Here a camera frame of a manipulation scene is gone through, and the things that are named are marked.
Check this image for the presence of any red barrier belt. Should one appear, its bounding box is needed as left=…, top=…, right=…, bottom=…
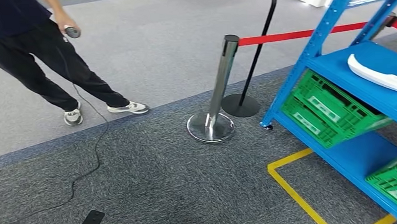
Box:
left=238, top=11, right=397, bottom=54

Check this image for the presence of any person's left hand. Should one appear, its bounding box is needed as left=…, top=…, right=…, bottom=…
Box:
left=52, top=10, right=79, bottom=36

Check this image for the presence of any black floor cable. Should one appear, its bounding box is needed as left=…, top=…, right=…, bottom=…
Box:
left=13, top=80, right=112, bottom=224

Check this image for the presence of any person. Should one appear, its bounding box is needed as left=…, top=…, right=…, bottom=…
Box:
left=0, top=0, right=155, bottom=130

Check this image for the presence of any white curved plastic part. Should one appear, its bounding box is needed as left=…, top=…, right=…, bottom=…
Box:
left=345, top=53, right=397, bottom=93

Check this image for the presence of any dark belt barrier post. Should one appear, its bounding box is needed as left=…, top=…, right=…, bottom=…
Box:
left=372, top=11, right=397, bottom=42

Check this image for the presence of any black handheld controller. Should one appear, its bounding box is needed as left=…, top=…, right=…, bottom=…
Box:
left=63, top=25, right=82, bottom=40

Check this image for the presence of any black stanchion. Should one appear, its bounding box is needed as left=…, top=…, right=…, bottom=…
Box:
left=220, top=0, right=278, bottom=119

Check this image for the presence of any blue metal shelf rack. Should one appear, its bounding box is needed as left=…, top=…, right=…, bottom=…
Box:
left=255, top=0, right=397, bottom=224

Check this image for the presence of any chrome stanchion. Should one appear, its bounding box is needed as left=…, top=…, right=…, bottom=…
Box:
left=185, top=32, right=240, bottom=145

